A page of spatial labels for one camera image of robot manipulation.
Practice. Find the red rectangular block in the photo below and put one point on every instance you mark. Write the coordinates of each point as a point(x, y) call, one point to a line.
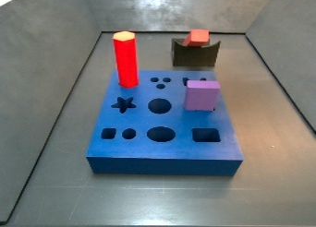
point(197, 38)

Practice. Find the blue shape sorting board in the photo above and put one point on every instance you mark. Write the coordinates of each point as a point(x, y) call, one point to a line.
point(148, 135)

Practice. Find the black curved fixture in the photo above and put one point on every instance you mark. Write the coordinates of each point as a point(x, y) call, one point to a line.
point(193, 56)

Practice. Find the purple rectangular block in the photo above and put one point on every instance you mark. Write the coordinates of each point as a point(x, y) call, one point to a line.
point(201, 94)

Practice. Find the red hexagonal peg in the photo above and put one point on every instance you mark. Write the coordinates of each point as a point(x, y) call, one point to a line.
point(126, 58)

